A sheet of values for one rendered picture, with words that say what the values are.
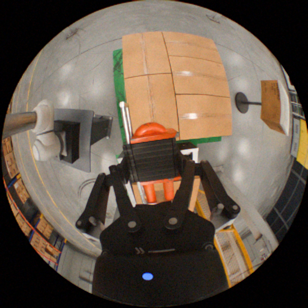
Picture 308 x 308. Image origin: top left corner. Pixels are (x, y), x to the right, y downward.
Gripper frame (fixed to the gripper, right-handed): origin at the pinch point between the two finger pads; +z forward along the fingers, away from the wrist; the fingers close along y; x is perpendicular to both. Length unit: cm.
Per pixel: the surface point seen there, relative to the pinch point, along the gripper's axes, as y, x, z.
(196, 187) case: 23, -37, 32
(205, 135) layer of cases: 48, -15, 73
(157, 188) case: -0.9, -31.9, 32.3
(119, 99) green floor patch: -37, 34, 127
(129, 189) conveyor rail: -29, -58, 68
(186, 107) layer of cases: 31, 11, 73
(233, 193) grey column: 98, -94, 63
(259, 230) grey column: 98, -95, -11
